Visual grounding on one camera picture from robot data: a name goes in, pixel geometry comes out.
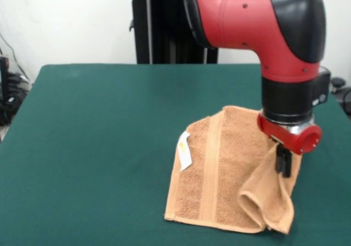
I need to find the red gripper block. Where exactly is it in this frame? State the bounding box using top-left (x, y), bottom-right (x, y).
top-left (257, 113), bottom-right (323, 178)

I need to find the tan terry towel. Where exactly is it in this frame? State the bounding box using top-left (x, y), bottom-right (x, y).
top-left (163, 105), bottom-right (304, 235)

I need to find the grey office chair base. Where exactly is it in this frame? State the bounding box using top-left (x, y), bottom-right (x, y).
top-left (330, 77), bottom-right (351, 112)

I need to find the dark green table cloth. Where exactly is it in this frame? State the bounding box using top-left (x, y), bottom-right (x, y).
top-left (0, 63), bottom-right (351, 246)

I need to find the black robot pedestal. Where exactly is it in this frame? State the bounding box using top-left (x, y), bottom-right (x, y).
top-left (120, 0), bottom-right (220, 65)

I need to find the thin grey cable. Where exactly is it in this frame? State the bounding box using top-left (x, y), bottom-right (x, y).
top-left (0, 33), bottom-right (30, 82)

